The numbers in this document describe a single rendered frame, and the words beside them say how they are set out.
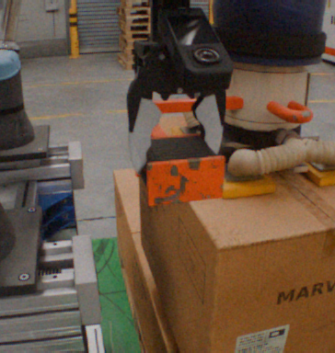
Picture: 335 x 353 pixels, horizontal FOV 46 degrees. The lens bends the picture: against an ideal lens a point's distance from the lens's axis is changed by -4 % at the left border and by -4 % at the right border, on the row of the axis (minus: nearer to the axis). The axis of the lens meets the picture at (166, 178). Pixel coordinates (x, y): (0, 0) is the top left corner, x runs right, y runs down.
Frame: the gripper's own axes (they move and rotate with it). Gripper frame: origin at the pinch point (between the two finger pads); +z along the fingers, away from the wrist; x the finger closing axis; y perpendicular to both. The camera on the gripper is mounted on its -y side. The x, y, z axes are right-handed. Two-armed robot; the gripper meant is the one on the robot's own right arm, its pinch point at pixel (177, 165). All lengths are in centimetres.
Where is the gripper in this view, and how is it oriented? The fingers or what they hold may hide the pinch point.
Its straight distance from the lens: 47.8
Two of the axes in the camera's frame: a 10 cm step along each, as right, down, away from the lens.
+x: -9.7, 1.0, -2.2
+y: -2.4, -4.0, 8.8
